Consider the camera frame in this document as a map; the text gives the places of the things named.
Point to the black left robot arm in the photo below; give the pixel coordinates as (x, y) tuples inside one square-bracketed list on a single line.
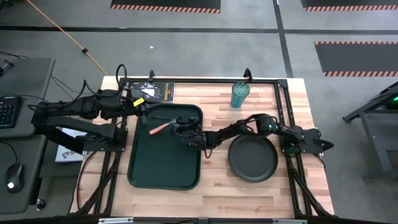
[(77, 105)]

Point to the dark green plastic tray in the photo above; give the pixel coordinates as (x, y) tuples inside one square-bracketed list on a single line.
[(161, 161)]

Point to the white printed booklet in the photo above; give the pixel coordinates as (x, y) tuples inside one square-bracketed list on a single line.
[(66, 154)]

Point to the yellow tag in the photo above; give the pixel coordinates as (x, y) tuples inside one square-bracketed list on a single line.
[(139, 102)]

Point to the black keyboard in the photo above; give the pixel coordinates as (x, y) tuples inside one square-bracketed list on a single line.
[(9, 112)]

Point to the dark green round plate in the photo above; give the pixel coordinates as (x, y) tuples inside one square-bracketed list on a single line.
[(252, 158)]

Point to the black round knob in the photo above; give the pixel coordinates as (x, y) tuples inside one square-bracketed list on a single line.
[(40, 203)]

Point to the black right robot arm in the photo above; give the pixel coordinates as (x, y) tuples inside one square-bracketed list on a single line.
[(236, 129)]

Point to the grey side desk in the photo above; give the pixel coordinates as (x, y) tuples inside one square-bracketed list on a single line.
[(28, 81)]

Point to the black metal stand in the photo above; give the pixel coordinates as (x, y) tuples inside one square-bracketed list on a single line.
[(370, 130)]

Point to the black mat with striped edge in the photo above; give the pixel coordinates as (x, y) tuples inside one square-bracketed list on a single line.
[(351, 3), (357, 57), (164, 3)]

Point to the black computer mouse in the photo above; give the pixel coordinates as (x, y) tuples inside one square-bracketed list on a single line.
[(14, 177)]

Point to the black aluminium table frame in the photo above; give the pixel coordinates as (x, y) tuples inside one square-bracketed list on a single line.
[(286, 99)]

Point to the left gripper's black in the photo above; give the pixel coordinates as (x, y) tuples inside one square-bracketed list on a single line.
[(136, 104)]

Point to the black hook on frame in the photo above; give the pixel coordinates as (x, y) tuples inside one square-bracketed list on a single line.
[(151, 75), (247, 74)]

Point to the black book with white print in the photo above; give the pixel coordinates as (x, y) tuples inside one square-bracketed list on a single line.
[(158, 91)]

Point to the blue faceted plastic cup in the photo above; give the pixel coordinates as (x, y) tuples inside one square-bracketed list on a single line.
[(240, 95)]

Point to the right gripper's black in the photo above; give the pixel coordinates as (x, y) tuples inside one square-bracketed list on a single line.
[(194, 133)]

